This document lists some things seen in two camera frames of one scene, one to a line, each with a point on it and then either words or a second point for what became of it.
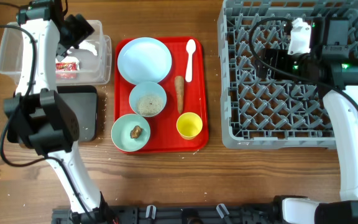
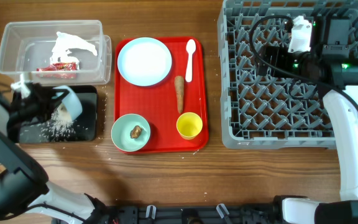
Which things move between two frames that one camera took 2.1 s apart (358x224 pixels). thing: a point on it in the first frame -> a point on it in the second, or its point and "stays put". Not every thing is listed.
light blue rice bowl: x=148 y=99 -> x=73 y=105
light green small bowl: x=121 y=130 stays put
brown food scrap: x=135 y=132 stays put
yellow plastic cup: x=189 y=125 stays put
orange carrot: x=179 y=88 stays put
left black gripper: x=81 y=31 -> x=45 y=96
